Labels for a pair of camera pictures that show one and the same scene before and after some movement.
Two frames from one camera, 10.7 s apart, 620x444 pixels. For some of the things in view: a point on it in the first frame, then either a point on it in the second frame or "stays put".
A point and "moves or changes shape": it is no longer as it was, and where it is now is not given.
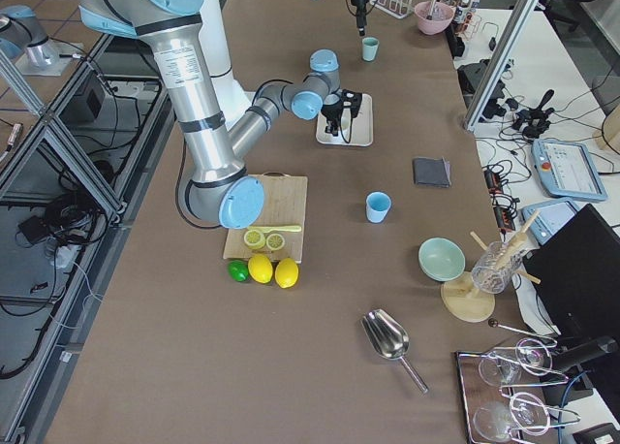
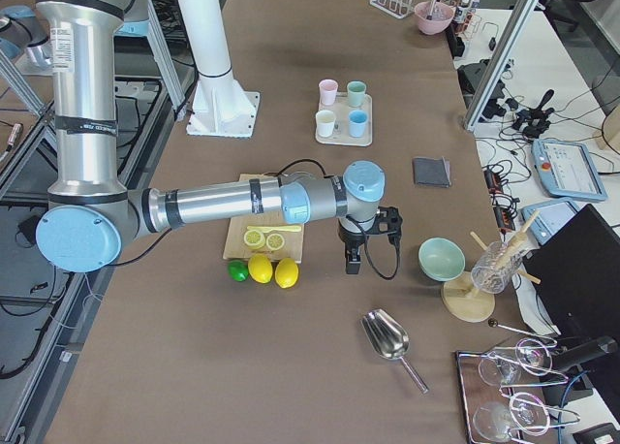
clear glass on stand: [494, 268] stays put
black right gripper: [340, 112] → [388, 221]
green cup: [370, 46] → [356, 93]
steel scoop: [390, 339] stays put
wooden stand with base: [469, 303] stays put
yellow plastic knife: [275, 228] stays put
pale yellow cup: [346, 118] moves or changes shape
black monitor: [576, 277] stays put
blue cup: [377, 206] moves or changes shape
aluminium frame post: [506, 54] stays put
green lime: [238, 269] stays put
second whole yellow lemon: [286, 272] stays put
